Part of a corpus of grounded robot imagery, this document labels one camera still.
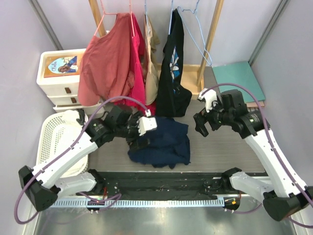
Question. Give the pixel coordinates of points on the white cloth in basket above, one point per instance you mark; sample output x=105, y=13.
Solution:
x=74, y=117

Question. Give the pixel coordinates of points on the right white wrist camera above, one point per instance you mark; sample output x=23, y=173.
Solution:
x=208, y=96

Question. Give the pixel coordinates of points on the salmon red hanging shirt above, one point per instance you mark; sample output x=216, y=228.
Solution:
x=105, y=65

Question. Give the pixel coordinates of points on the beige hanging shirt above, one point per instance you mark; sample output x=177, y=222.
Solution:
x=150, y=63

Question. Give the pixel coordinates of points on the empty blue wire hanger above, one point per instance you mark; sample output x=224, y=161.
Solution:
x=195, y=31

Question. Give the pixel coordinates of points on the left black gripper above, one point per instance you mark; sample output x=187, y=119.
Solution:
x=132, y=142

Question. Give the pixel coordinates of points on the white slotted cable duct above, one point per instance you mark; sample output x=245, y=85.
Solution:
x=87, y=203

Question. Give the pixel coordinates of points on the illustrated book on cabinet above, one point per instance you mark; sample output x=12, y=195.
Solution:
x=61, y=66

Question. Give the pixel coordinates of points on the pink wire hanger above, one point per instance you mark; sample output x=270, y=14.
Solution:
x=100, y=25

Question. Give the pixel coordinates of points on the navy blue t shirt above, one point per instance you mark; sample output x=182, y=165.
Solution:
x=168, y=145

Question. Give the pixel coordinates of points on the wooden clothes rack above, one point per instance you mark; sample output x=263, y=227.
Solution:
x=193, y=75

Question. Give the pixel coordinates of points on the white laundry basket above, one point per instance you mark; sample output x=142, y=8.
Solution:
x=55, y=137

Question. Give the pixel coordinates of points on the white drawer cabinet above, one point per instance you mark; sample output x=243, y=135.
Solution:
x=62, y=91

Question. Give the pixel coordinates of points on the black printed hanging shirt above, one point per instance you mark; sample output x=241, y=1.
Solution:
x=172, y=98

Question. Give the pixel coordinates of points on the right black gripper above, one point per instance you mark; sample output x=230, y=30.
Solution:
x=201, y=118

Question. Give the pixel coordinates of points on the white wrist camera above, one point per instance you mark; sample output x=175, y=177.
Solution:
x=146, y=123
x=208, y=96

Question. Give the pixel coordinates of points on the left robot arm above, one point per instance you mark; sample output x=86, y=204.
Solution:
x=44, y=184

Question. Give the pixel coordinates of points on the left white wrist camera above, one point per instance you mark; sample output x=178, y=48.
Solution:
x=146, y=123

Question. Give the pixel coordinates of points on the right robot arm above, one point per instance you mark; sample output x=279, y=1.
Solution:
x=287, y=193

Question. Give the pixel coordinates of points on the magenta pink hanging shirt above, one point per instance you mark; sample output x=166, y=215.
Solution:
x=137, y=91

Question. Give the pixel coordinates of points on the tan board under teal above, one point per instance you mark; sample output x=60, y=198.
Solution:
x=255, y=105

